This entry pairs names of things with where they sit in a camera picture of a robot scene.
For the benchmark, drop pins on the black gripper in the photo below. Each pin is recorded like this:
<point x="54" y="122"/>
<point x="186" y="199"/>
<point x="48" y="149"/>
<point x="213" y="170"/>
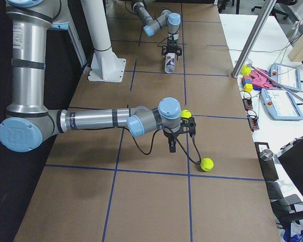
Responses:
<point x="170" y="135"/>
<point x="171" y="46"/>

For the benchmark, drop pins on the clear tennis ball can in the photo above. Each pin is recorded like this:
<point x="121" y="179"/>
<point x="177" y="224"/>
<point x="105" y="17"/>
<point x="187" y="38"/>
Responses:
<point x="169" y="63"/>

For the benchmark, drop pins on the tennis ball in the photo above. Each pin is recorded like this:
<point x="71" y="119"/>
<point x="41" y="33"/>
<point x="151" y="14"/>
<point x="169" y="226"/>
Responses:
<point x="186" y="114"/>
<point x="206" y="164"/>
<point x="246" y="70"/>

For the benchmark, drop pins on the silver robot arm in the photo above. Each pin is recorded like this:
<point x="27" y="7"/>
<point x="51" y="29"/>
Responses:
<point x="29" y="122"/>
<point x="151" y="26"/>

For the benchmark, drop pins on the white mounting column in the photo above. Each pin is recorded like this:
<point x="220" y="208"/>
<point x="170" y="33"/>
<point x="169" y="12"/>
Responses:
<point x="105" y="65"/>

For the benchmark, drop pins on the blue cube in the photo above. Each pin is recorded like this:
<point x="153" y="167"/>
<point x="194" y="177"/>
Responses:
<point x="247" y="81"/>

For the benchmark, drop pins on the small orange black connector box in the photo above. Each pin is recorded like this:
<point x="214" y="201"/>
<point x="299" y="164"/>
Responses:
<point x="248" y="104"/>

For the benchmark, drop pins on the yellow cube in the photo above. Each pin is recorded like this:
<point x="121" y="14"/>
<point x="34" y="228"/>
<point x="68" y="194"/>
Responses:
<point x="248" y="87"/>

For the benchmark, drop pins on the pink cloth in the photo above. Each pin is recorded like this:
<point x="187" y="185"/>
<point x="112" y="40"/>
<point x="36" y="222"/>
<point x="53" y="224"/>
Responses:
<point x="259" y="81"/>

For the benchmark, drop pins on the near teach pendant tablet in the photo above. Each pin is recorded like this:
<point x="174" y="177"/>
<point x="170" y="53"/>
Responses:
<point x="280" y="105"/>

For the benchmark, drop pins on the teach pendant tablet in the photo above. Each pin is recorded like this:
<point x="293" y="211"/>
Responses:
<point x="286" y="75"/>
<point x="280" y="105"/>

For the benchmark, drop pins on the far teach pendant tablet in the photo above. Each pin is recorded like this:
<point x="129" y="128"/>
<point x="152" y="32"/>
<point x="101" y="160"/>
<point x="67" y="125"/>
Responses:
<point x="286" y="75"/>

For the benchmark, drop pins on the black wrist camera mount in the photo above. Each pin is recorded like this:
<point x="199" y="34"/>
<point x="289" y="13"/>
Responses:
<point x="188" y="125"/>

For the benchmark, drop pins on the tennis ball beside post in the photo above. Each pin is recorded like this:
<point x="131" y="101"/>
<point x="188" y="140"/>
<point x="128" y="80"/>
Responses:
<point x="246" y="70"/>

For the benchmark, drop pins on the aluminium frame post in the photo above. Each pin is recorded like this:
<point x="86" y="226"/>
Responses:
<point x="258" y="25"/>

